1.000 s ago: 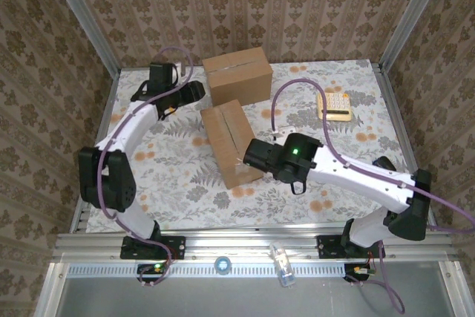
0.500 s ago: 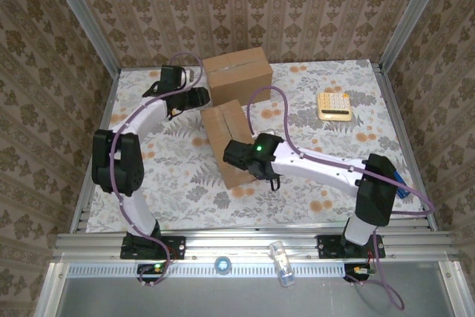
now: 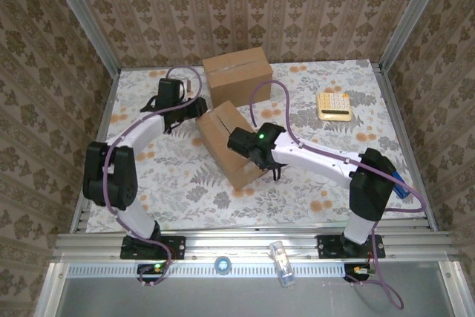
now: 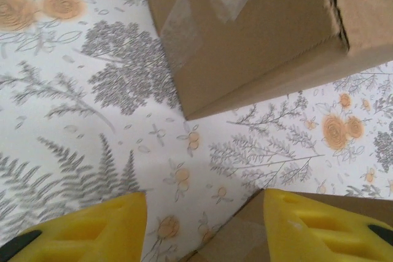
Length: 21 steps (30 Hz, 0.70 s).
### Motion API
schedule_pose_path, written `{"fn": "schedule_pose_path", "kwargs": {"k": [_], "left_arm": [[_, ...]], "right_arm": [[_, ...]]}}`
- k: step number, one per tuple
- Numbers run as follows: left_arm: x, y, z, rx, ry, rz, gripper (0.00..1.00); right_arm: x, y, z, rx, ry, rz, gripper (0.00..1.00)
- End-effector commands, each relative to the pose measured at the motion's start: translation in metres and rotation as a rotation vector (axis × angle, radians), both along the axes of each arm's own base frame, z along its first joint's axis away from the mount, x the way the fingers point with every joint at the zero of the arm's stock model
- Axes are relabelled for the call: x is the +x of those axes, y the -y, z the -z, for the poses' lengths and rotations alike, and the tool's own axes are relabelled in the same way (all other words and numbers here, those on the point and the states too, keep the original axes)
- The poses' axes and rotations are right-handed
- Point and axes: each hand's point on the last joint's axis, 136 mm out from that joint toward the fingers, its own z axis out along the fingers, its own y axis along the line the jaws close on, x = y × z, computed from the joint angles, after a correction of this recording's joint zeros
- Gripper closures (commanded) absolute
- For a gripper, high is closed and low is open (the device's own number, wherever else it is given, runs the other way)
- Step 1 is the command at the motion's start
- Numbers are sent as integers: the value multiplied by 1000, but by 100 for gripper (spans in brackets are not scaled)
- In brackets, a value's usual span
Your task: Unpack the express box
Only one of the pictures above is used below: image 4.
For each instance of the floral tablecloth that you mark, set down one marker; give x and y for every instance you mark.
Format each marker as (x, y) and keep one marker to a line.
(92, 121)

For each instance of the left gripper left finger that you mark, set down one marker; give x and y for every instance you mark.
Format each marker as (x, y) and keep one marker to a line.
(92, 237)

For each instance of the brown cardboard box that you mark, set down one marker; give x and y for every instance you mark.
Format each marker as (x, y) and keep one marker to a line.
(233, 237)
(245, 59)

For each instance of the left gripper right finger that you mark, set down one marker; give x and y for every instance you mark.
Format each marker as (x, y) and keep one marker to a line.
(322, 234)

